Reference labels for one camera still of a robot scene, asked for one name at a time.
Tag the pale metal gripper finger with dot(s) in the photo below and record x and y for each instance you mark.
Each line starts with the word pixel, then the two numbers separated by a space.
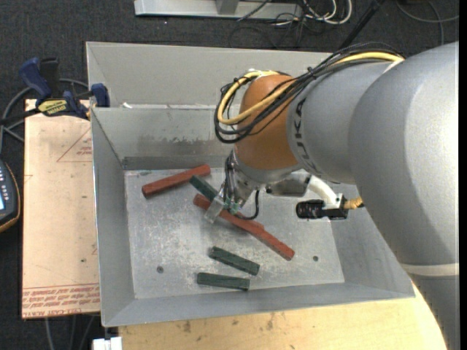
pixel 213 206
pixel 217 210

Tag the dark green flat block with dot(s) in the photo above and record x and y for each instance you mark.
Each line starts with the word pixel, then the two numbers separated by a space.
pixel 233 260
pixel 222 281
pixel 202 187

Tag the red-brown flat block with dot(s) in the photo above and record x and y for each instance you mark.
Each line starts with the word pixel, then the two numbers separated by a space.
pixel 237 221
pixel 277 244
pixel 175 181

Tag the grey metal bin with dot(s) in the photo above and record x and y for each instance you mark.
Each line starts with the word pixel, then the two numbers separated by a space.
pixel 168 232

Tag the brown cardboard board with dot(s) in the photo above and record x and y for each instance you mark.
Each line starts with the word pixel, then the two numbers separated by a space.
pixel 58 202

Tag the black cylinder on white bracket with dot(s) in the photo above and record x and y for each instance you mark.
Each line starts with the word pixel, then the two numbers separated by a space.
pixel 313 210

